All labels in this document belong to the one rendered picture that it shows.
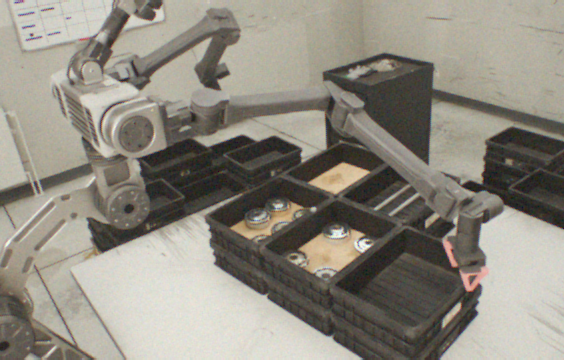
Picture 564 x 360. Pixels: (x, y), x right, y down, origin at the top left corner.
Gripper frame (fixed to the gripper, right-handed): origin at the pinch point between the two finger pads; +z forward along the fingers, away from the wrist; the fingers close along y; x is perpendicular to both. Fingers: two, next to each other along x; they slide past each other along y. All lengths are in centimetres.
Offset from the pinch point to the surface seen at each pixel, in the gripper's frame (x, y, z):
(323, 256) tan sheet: 30, 42, 22
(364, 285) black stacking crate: 19.8, 24.7, 21.4
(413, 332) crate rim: 14.0, -6.3, 11.6
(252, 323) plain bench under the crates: 56, 28, 35
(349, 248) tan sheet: 21, 45, 22
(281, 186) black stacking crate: 41, 85, 17
